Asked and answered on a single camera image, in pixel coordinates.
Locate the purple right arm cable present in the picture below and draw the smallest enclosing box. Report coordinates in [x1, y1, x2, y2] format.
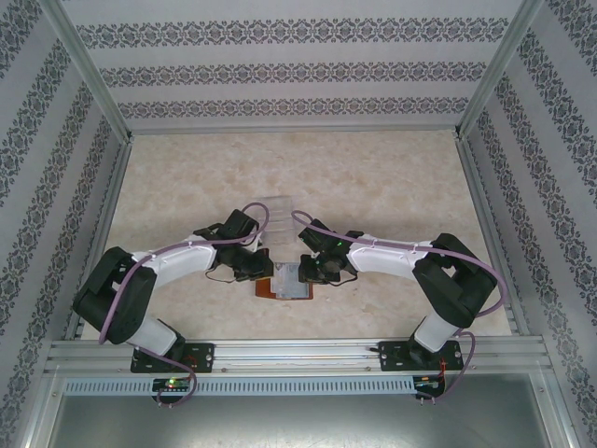
[289, 209, 510, 406]

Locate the circuit board with green light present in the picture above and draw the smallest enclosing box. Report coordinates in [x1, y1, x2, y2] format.
[152, 376, 193, 392]

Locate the aluminium table side rail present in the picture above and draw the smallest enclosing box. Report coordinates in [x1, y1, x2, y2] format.
[454, 137, 531, 337]
[62, 137, 134, 342]

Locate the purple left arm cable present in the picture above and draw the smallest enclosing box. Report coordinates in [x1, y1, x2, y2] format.
[96, 203, 272, 406]

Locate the brown leather card holder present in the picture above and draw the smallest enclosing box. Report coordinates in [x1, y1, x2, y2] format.
[254, 249, 314, 301]

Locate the aluminium mounting rail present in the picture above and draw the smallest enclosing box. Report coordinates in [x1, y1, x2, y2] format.
[44, 339, 548, 374]

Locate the aluminium frame post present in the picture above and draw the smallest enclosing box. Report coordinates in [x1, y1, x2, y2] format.
[18, 368, 64, 448]
[35, 0, 134, 141]
[535, 371, 584, 448]
[454, 0, 547, 141]

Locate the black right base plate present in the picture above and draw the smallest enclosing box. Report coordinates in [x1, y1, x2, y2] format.
[380, 340, 464, 373]

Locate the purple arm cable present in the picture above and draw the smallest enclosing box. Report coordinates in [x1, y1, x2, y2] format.
[289, 209, 510, 406]
[96, 203, 272, 406]

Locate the silver printed credit card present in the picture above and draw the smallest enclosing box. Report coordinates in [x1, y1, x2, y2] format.
[273, 262, 312, 299]

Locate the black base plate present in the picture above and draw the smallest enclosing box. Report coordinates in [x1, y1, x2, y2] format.
[380, 340, 464, 373]
[131, 343, 216, 374]

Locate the clear plastic card sleeve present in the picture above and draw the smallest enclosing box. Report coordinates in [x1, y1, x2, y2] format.
[259, 194, 300, 245]

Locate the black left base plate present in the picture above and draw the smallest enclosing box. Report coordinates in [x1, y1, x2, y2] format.
[131, 343, 216, 374]

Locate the grey metal sheet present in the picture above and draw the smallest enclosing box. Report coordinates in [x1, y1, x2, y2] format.
[46, 395, 568, 448]

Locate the slotted grey cable duct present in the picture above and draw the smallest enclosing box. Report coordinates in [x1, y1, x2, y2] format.
[62, 376, 417, 396]

